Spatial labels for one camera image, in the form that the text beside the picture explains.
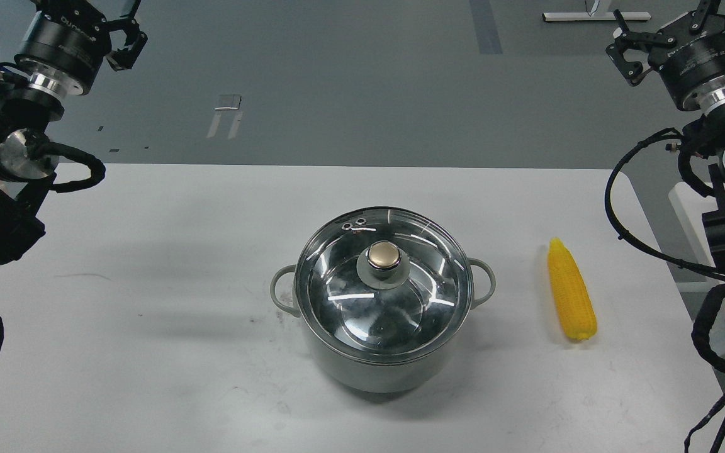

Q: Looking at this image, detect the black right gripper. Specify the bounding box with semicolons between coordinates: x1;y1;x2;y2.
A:
606;1;725;111

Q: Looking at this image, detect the grey steel cooking pot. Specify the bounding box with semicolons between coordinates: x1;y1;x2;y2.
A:
269;255;496;394

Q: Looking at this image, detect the white floor stand base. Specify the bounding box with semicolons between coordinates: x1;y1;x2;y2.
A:
541;1;652;23

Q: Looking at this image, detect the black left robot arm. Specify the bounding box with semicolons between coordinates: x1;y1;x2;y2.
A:
0;1;149;266

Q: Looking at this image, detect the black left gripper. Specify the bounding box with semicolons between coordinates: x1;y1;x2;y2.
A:
15;1;149;95

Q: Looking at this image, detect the yellow corn cob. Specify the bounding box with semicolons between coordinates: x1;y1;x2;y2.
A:
546;237;598;342

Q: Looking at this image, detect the glass pot lid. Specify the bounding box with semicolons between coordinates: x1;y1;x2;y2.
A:
293;206;496;364

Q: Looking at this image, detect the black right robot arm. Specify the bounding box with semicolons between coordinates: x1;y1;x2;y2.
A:
604;1;725;452

